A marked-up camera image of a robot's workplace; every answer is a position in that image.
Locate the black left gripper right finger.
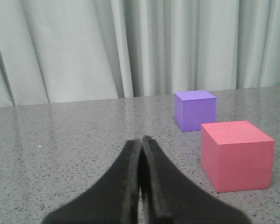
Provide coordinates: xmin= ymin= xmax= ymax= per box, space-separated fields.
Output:
xmin=88 ymin=135 xmax=143 ymax=224

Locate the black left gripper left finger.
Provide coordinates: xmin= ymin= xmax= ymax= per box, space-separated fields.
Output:
xmin=43 ymin=140 xmax=140 ymax=224

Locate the purple foam cube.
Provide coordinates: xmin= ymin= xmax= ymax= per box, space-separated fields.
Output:
xmin=174 ymin=90 xmax=217 ymax=132

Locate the red foam cube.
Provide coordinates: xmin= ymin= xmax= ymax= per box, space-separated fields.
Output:
xmin=201 ymin=121 xmax=274 ymax=193

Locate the grey-green curtain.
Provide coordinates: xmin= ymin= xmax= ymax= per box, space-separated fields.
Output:
xmin=0 ymin=0 xmax=280 ymax=107

